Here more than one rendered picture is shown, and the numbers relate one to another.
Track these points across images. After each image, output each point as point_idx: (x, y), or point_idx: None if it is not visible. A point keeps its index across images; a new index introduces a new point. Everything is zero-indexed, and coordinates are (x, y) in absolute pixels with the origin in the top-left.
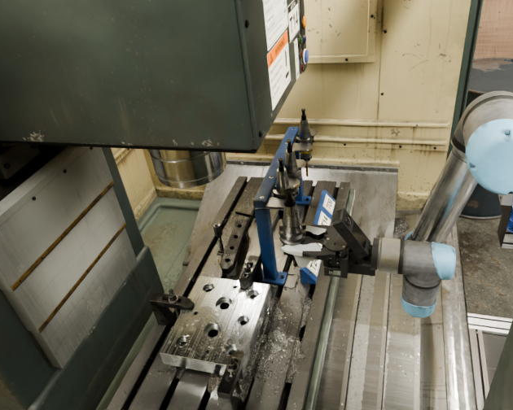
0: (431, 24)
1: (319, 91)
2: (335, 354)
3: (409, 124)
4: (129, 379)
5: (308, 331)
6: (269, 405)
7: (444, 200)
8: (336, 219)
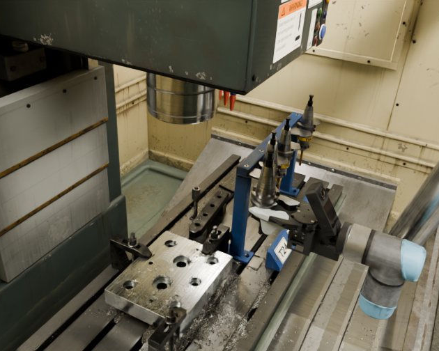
0: None
1: (334, 88)
2: (281, 348)
3: (418, 141)
4: (67, 309)
5: (258, 313)
6: None
7: (427, 200)
8: (311, 189)
